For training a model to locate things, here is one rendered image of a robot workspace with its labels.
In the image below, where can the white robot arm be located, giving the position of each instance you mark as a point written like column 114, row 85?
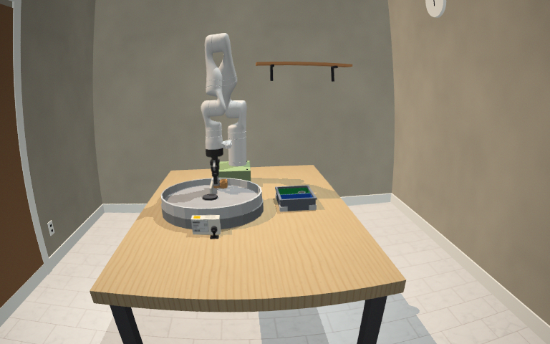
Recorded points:
column 222, row 89

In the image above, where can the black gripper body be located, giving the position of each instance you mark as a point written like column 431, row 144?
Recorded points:
column 214, row 154

